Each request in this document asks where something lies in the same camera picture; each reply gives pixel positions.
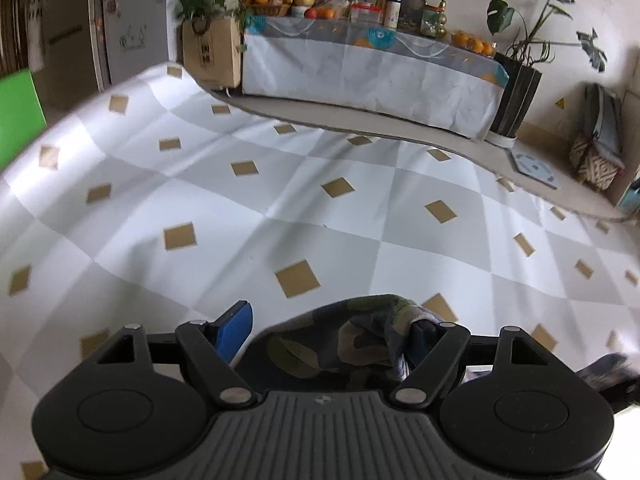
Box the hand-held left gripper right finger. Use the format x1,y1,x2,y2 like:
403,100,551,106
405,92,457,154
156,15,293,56
391,320,571,409

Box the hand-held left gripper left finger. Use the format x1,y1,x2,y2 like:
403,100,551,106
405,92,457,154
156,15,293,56
80,301,257,407

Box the blue letter-print pants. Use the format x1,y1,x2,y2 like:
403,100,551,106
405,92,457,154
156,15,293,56
235,294,640,406

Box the grey white checkered tablecloth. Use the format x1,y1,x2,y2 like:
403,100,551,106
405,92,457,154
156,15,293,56
0,62,640,480

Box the bathroom scale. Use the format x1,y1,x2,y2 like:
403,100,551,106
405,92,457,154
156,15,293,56
510,152,561,191

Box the woven patterned bag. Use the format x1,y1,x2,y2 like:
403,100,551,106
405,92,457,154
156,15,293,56
570,130,626,192

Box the cloth-covered side table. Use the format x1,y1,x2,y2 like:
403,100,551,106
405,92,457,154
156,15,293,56
242,14,510,140

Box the grey backpack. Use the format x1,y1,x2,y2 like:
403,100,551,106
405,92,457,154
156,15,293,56
581,82,624,161

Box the pile of oranges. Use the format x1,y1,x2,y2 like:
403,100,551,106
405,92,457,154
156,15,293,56
451,30,499,57

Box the green plastic chair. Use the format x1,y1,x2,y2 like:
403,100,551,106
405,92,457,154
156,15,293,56
0,71,47,171

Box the white refrigerator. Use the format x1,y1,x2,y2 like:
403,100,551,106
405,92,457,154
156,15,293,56
101,0,184,87

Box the red-lid plastic container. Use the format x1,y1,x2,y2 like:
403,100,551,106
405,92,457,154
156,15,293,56
349,2,377,24

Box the monstera plant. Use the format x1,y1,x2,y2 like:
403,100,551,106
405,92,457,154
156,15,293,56
486,0,609,73

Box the wooden cabinet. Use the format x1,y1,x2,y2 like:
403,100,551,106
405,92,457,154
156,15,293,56
0,0,103,108

